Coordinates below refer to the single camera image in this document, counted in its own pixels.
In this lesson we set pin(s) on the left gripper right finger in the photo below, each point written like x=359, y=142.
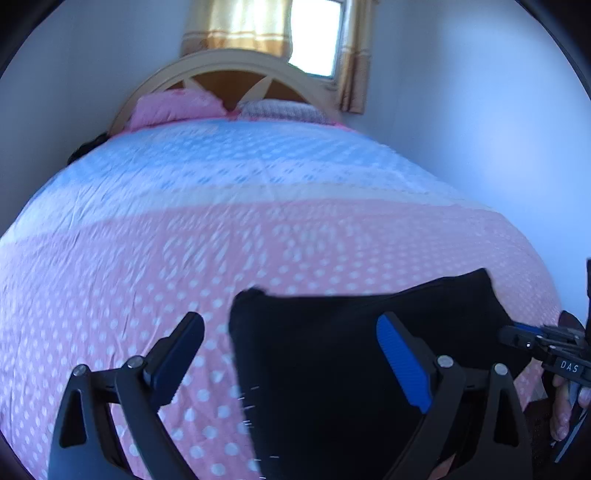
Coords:
x=472, y=416

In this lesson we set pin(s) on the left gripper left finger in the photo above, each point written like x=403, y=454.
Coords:
x=85, y=443

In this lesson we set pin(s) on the black pants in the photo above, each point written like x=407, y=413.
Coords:
x=320, y=396

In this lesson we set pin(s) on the right hand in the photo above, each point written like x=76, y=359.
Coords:
x=562, y=409

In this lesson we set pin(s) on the pink blue polka-dot bedsheet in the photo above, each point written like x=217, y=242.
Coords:
x=109, y=255

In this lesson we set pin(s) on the pink pillow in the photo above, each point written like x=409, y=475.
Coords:
x=175, y=105

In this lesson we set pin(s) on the striped grey pillow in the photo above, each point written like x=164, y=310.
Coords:
x=282, y=110

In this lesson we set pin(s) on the yellow curtain right of window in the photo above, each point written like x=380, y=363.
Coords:
x=353, y=73

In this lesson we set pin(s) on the cream wooden headboard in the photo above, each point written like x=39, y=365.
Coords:
x=234, y=75

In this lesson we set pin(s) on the window behind headboard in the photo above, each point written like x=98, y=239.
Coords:
x=315, y=27

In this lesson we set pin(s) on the yellow curtain behind headboard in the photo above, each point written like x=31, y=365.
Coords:
x=258, y=25

